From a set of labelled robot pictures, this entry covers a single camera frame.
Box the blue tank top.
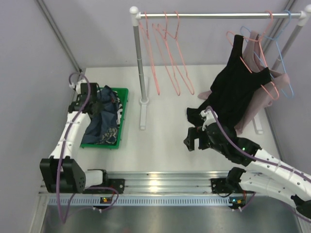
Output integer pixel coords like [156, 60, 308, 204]
[82, 85, 123, 146]

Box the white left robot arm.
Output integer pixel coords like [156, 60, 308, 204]
[39, 82, 123, 194]

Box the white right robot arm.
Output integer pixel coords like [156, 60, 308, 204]
[184, 123, 311, 218]

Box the black tank top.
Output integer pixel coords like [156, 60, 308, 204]
[187, 35, 271, 129]

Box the pink hanger holding black top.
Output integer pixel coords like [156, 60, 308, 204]
[226, 10, 280, 100]

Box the blue hanger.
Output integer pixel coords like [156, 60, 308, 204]
[240, 10, 294, 99]

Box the green plastic bin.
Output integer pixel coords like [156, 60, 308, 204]
[80, 88, 129, 150]

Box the silver clothes rack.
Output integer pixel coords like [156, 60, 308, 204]
[129, 4, 311, 130]

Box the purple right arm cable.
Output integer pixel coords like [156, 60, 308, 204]
[205, 106, 311, 182]

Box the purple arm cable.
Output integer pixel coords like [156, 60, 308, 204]
[205, 106, 311, 182]
[56, 72, 119, 223]

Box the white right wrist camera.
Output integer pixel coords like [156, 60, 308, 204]
[200, 109, 218, 131]

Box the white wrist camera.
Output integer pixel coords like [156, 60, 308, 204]
[69, 80, 89, 95]
[200, 109, 218, 131]

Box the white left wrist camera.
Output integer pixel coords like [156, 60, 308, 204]
[69, 80, 89, 95]

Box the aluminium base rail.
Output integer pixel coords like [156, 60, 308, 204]
[38, 171, 246, 195]

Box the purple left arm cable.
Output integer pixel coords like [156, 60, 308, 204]
[56, 72, 119, 223]

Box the perforated white cable duct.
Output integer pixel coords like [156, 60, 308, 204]
[48, 196, 246, 207]

